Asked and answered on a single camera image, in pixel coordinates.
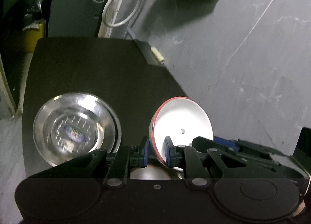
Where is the small steel plate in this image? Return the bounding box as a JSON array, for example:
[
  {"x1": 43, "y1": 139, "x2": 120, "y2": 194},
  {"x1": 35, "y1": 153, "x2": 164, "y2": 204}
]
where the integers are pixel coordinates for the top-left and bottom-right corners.
[{"x1": 33, "y1": 92, "x2": 115, "y2": 166}]

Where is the small steel bowl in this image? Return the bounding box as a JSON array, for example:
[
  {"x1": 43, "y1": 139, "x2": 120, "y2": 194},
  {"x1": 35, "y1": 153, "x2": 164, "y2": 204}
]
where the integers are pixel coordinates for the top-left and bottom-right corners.
[{"x1": 130, "y1": 164, "x2": 183, "y2": 180}]

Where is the cream rolled cloth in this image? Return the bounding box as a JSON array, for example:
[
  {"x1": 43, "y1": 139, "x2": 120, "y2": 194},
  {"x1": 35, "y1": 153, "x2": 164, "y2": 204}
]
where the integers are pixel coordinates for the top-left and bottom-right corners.
[{"x1": 150, "y1": 46, "x2": 165, "y2": 65}]

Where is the steel cleaver knife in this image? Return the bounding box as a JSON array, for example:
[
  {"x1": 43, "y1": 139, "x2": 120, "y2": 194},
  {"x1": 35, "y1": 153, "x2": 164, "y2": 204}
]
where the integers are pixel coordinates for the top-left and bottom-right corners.
[{"x1": 127, "y1": 29, "x2": 164, "y2": 67}]

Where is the yellow bin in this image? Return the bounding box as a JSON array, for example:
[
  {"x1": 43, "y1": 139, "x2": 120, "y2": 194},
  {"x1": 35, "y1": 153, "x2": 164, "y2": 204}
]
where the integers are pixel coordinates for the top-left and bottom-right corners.
[{"x1": 22, "y1": 19, "x2": 46, "y2": 53}]

